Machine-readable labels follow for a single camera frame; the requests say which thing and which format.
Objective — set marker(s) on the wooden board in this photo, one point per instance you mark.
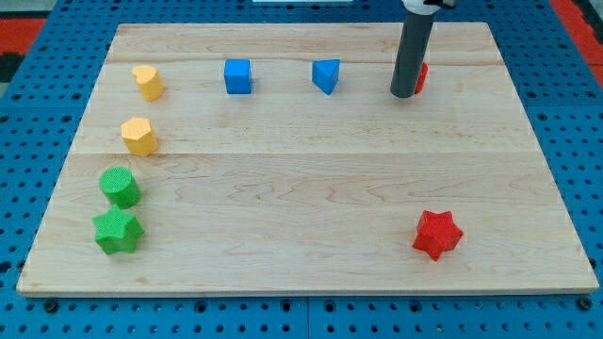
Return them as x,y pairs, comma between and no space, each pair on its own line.
287,191

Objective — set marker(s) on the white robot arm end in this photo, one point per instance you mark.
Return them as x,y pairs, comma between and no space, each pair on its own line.
428,7

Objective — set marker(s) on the yellow heart block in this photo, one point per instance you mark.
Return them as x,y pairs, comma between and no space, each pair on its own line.
149,82

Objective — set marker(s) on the blue triangle block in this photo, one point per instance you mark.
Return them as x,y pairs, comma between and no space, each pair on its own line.
325,74

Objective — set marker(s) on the blue cube block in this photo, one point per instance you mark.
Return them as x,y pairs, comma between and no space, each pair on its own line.
237,76

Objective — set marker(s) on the green star block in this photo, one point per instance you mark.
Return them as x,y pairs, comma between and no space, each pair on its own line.
117,231

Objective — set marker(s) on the red star block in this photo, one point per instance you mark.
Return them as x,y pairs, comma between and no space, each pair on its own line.
437,233

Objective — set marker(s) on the green circle block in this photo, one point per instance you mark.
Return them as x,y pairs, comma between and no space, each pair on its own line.
120,188

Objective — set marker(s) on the yellow hexagon block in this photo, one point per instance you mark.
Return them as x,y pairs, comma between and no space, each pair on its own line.
139,136

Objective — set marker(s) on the red circle block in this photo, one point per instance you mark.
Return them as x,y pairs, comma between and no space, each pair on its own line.
424,70

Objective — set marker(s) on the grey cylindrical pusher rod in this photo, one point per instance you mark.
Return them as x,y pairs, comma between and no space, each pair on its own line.
413,43

